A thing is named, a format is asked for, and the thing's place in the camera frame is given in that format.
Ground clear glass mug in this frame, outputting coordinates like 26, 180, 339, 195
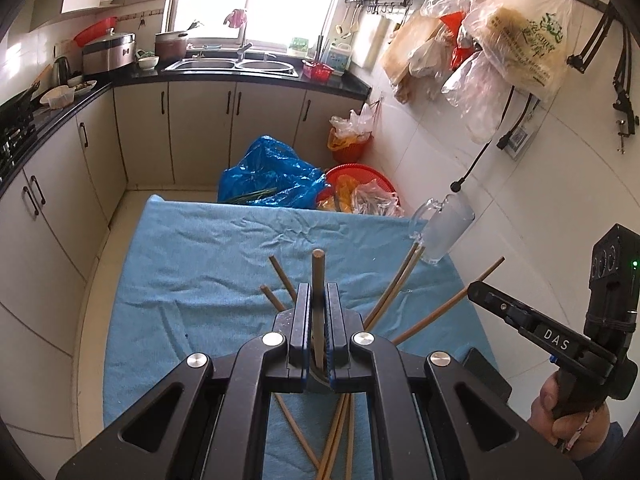
407, 194, 475, 267

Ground red plastic basin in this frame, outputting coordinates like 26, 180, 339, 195
74, 16, 118, 46

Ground white bag with green print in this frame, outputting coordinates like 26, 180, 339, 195
465, 0, 573, 101

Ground small red basket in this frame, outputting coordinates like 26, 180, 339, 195
302, 60, 333, 82

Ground white detergent bottle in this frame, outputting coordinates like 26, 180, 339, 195
320, 40, 351, 73

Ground red trash basket with bag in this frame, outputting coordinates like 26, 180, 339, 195
327, 105, 375, 163

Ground black gas stove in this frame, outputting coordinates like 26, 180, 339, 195
0, 105, 38, 181

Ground steel electric kettle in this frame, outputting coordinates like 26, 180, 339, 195
52, 55, 73, 86

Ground set of wooden chopsticks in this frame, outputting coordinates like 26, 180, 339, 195
259, 240, 506, 480

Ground red plastic bag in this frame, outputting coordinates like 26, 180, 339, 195
450, 12, 476, 71

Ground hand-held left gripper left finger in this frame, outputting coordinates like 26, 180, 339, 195
55, 282, 313, 480

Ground blue table cloth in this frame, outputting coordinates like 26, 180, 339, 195
102, 195, 501, 480

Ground black frying pan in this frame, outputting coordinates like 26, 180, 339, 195
0, 80, 42, 113

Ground wall socket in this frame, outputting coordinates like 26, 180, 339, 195
505, 125, 533, 161

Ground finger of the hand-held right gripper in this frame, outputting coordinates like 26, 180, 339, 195
467, 281, 538, 333

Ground person's right hand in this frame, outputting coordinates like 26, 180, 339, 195
530, 375, 611, 463

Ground beige lower kitchen cabinets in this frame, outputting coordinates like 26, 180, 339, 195
0, 82, 371, 461

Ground dark grey perforated utensil holder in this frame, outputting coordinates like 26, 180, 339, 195
300, 365, 341, 395

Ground kitchen window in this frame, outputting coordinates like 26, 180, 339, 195
172, 0, 351, 56

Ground black kitchen countertop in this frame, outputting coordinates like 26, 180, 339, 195
0, 57, 371, 191

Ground clear plastic bag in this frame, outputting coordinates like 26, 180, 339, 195
440, 50, 511, 143

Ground black power cable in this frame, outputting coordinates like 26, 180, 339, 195
450, 85, 543, 196

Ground white plastic food container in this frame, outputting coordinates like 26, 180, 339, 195
40, 85, 76, 109

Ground blue plastic bag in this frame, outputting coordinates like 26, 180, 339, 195
217, 135, 331, 209

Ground steel rice cooker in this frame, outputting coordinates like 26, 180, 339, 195
81, 30, 137, 77

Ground black box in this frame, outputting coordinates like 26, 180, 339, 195
462, 347, 513, 406

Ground brown cooking pot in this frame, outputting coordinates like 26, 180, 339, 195
154, 31, 190, 63

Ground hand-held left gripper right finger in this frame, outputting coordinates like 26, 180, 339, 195
325, 282, 585, 480

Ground hanging white spoon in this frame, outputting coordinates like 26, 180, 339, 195
335, 5, 361, 38

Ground large red floor basin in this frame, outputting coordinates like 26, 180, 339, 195
317, 162, 405, 217

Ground white cutting board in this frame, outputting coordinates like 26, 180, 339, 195
357, 10, 401, 68

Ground steel double sink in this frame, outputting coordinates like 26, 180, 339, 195
165, 57, 300, 78

